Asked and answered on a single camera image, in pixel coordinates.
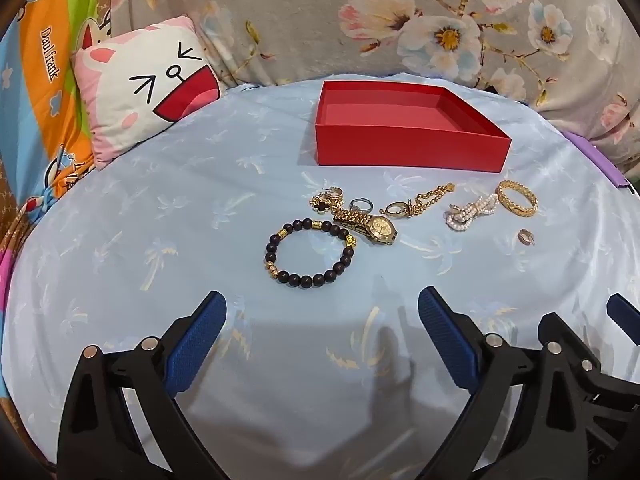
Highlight gold clover necklace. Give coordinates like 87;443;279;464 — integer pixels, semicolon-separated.
307;192;347;221

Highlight light blue palm print sheet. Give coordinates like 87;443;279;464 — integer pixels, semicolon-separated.
2;77;640;480

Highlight gold chain with oval pendant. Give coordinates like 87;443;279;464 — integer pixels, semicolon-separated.
379;183;457;221

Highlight grey floral blanket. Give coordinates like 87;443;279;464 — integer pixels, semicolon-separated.
112;0;640;181

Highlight cat face pillow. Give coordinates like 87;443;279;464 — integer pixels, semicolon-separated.
74;14;222;171

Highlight red cardboard box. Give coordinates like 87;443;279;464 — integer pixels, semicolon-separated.
314;80;512;175

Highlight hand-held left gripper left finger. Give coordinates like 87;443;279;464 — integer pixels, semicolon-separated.
57;290;228;480

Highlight colourful cartoon blanket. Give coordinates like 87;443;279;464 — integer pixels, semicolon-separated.
0;0;121;241

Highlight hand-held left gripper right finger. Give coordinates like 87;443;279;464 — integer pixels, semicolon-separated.
417;286;608;480

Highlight gold wristwatch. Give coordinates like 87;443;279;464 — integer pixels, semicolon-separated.
332;208;399;247

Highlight purple mat edge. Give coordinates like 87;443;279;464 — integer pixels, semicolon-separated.
560;129;632;192

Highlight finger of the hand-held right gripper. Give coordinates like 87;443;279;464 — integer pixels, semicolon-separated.
580;355;640;413
606;294;640;347

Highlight gold braided bangle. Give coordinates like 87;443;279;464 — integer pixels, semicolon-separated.
496;180;539;218

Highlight dark beaded bracelet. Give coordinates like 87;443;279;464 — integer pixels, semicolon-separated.
263;217;357;288

